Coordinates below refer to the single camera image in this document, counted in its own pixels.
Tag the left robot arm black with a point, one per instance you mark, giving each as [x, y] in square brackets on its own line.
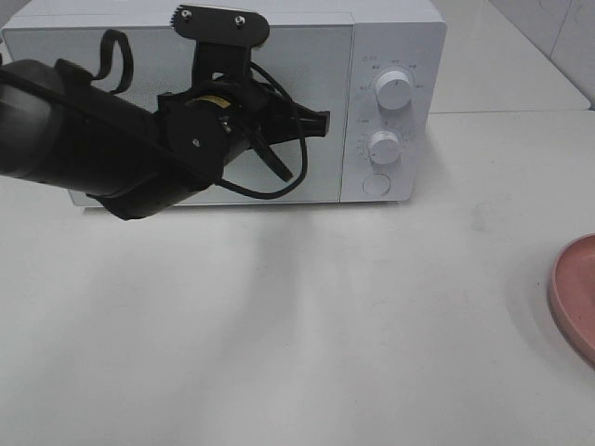
[66, 127]

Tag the upper white power knob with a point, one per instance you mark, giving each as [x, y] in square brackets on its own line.
[394, 89]

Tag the pink round plate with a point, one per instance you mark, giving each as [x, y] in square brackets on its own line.
[571, 295]

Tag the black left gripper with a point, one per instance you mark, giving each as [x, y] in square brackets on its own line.
[232, 105]

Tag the white timer knob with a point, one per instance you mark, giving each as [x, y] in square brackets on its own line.
[384, 148]

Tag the round white door button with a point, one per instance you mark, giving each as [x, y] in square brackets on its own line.
[377, 185]

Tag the white microwave oven body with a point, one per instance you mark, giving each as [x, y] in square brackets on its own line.
[385, 34]

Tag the white microwave door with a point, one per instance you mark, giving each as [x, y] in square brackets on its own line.
[311, 64]

